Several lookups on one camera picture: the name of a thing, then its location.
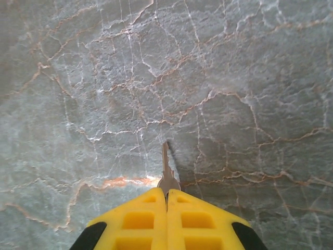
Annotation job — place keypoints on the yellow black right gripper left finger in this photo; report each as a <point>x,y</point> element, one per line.
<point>140,224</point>

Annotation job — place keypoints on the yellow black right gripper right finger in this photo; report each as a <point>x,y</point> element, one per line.
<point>197,224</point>

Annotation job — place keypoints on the small metal key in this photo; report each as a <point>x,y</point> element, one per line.
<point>167,179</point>

